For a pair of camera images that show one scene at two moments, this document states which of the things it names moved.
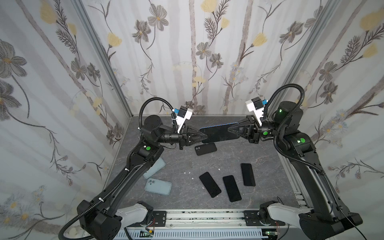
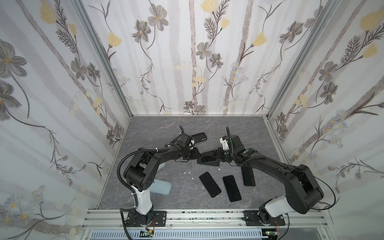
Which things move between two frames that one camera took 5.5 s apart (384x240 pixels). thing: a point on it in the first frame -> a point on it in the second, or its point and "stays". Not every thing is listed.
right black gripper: (252, 132) -> (221, 154)
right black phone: (248, 175) stays
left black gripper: (186, 140) -> (195, 154)
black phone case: (206, 148) -> (215, 163)
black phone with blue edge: (219, 133) -> (209, 156)
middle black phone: (232, 189) stays
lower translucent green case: (158, 186) stays
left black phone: (210, 184) stays
